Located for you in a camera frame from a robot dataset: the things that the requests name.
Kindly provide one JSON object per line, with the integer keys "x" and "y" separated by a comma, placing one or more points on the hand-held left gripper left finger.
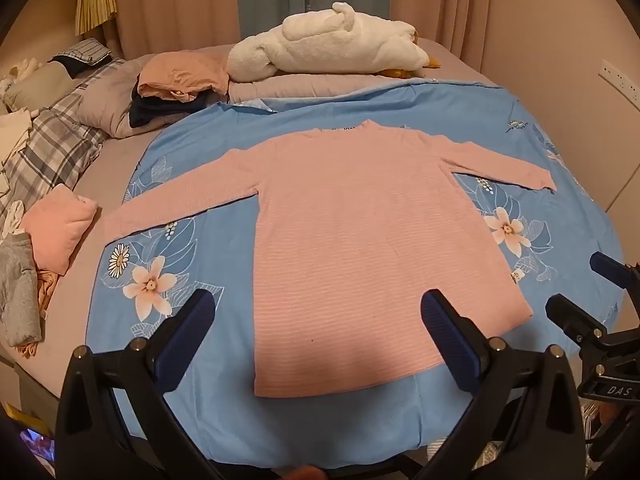
{"x": 192, "y": 317}

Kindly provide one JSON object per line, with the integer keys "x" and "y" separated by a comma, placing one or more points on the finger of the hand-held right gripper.
{"x": 612, "y": 267}
{"x": 575, "y": 317}

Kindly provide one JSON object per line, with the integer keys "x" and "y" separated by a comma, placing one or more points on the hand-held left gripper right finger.
{"x": 445, "y": 320}

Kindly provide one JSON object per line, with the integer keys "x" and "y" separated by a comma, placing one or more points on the pink striped long-sleeve shirt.
{"x": 345, "y": 240}

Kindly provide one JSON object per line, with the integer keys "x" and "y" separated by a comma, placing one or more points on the dark navy folded clothes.
{"x": 160, "y": 110}

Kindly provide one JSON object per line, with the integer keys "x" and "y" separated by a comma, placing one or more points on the blue floral blanket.
{"x": 340, "y": 430}

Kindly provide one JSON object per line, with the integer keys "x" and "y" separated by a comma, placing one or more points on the salmon pink folded garment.
{"x": 55, "y": 227}

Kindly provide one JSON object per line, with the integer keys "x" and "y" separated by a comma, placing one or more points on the grey fleece garment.
{"x": 17, "y": 290}

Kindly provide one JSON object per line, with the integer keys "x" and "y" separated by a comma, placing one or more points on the grey plaid sheet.
{"x": 50, "y": 145}

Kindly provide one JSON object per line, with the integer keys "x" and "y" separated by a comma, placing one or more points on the grey pillow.
{"x": 110, "y": 105}

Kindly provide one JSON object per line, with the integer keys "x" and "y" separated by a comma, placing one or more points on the white crumpled cloth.
{"x": 12, "y": 132}

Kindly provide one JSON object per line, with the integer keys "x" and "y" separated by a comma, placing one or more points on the pale green pillow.
{"x": 37, "y": 85}

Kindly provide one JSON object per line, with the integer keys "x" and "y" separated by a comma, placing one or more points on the blue plaid folded cloth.
{"x": 85, "y": 52}

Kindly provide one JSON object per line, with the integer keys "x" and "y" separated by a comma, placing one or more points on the white plush goose toy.
{"x": 320, "y": 42}

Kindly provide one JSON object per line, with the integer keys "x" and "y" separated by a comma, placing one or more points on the striped hanging cloth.
{"x": 95, "y": 0}

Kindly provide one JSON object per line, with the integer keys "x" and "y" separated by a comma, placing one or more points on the white wall socket strip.
{"x": 620, "y": 76}

